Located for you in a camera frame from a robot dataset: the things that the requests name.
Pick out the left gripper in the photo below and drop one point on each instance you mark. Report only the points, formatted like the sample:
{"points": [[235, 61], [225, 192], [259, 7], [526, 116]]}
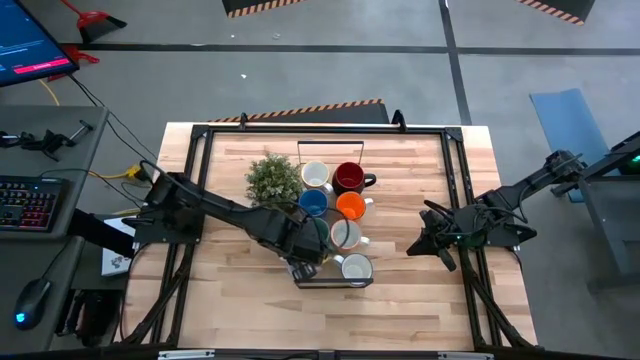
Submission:
{"points": [[300, 240]]}

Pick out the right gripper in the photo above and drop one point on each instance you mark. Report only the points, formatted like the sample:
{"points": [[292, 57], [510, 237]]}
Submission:
{"points": [[442, 227]]}

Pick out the white mug blue leaves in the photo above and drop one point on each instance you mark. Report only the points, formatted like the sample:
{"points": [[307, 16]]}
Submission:
{"points": [[356, 267]]}

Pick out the yellow dotted mug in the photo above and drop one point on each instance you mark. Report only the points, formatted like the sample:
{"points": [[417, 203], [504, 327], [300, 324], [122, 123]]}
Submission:
{"points": [[346, 235]]}

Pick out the blue mug blue inside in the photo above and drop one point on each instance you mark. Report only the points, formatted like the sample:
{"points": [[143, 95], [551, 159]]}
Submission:
{"points": [[313, 202]]}

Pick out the orange mug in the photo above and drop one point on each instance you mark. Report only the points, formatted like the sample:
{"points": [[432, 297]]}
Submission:
{"points": [[350, 205]]}

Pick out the pale yellow mug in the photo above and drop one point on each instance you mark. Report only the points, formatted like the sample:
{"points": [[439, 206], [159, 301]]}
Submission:
{"points": [[316, 174]]}

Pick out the dark red mug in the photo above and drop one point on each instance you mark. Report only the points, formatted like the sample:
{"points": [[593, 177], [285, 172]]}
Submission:
{"points": [[349, 177]]}

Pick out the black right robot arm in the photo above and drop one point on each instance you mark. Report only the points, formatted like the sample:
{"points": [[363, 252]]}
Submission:
{"points": [[525, 190]]}

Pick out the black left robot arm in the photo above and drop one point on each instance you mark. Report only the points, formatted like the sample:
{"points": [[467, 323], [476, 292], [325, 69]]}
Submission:
{"points": [[225, 210]]}

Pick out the green plant in striped pot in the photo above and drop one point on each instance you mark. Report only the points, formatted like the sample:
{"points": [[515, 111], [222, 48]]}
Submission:
{"points": [[274, 180]]}

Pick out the black hazard striped platform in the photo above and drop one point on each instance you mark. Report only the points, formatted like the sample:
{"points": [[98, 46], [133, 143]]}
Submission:
{"points": [[560, 7], [325, 114], [260, 5]]}

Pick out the dark grey side table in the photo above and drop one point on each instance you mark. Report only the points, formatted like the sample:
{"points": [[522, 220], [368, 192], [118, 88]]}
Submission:
{"points": [[610, 225]]}

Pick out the blue floor mat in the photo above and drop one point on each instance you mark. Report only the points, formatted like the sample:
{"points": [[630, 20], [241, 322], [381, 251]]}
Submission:
{"points": [[565, 130]]}

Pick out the white booklet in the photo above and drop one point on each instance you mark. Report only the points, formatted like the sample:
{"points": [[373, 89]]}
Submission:
{"points": [[117, 260]]}

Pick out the yellow power plug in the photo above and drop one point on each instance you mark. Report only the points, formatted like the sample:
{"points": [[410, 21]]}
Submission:
{"points": [[134, 172]]}

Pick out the black angled bar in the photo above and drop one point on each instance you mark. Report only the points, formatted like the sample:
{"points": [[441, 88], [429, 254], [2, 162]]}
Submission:
{"points": [[100, 232]]}

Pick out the black bag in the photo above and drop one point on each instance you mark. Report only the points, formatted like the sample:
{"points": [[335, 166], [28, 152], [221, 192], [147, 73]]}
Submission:
{"points": [[90, 315]]}

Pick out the black computer mouse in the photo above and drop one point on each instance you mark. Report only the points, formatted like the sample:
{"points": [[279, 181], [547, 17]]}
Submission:
{"points": [[32, 300]]}

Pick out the black desk clamp tool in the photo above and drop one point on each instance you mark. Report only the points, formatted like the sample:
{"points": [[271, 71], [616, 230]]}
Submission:
{"points": [[50, 141]]}

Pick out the backlit black keyboard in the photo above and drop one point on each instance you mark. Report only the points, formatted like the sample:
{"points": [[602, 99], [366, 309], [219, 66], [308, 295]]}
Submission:
{"points": [[25, 205]]}

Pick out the grey desk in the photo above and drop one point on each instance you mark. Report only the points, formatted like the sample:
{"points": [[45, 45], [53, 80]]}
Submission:
{"points": [[45, 120]]}

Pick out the red black hand broom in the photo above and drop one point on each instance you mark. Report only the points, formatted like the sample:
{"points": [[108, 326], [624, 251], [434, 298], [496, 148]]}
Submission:
{"points": [[92, 19]]}

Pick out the computer monitor blue screen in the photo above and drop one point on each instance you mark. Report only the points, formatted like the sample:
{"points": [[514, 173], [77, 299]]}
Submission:
{"points": [[25, 45]]}

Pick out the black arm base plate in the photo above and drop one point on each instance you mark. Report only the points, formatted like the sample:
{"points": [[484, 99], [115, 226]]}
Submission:
{"points": [[150, 235], [495, 241]]}

